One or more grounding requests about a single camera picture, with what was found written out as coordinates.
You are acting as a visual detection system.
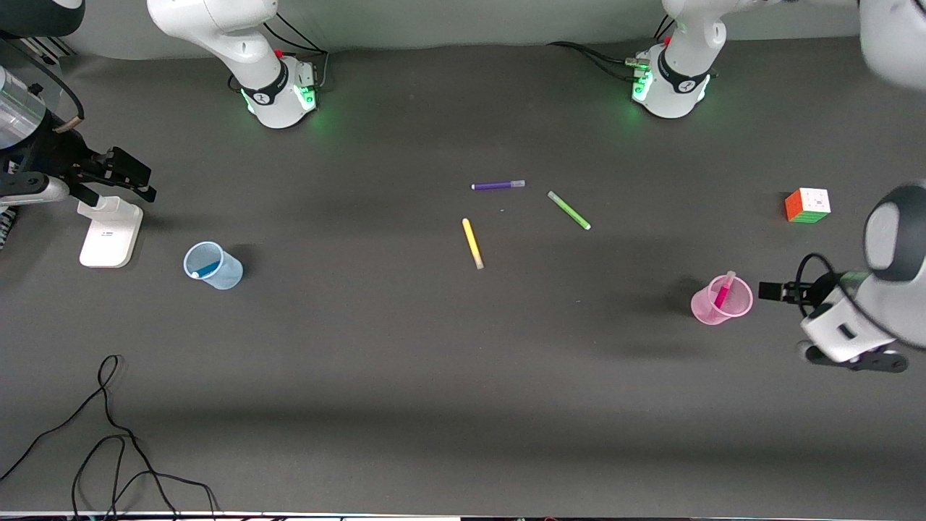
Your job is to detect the white stand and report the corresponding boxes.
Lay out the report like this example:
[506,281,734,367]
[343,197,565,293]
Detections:
[78,195,144,269]

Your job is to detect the translucent pink cup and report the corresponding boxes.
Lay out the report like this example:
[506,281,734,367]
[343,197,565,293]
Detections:
[691,275,755,326]

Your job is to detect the colourful puzzle cube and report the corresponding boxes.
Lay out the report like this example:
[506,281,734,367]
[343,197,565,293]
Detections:
[785,187,832,224]

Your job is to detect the translucent blue cup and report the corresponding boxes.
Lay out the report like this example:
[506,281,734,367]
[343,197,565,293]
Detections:
[183,241,244,291]

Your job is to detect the green marker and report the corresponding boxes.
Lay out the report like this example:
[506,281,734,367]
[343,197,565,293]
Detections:
[547,190,592,232]

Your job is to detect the yellow marker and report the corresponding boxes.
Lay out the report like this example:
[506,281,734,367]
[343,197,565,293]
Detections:
[462,218,485,271]

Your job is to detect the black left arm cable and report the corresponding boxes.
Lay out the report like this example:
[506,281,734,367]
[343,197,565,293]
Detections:
[794,253,872,321]

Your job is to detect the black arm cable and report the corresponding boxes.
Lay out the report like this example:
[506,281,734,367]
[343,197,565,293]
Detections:
[794,253,872,321]
[0,40,86,135]

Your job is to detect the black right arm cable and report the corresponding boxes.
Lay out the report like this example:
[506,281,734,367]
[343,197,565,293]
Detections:
[0,40,86,135]

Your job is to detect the aluminium rail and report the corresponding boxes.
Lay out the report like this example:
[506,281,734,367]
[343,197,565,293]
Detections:
[13,35,77,64]

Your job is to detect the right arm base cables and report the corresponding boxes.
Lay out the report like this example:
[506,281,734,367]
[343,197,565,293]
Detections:
[264,11,331,93]

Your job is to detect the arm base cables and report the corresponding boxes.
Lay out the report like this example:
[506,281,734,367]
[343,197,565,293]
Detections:
[546,14,678,85]
[264,11,331,93]

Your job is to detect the black cable on table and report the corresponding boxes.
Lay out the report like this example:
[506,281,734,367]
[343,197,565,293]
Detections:
[0,355,219,521]

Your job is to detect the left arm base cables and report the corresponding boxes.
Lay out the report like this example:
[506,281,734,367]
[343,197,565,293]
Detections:
[546,14,678,85]

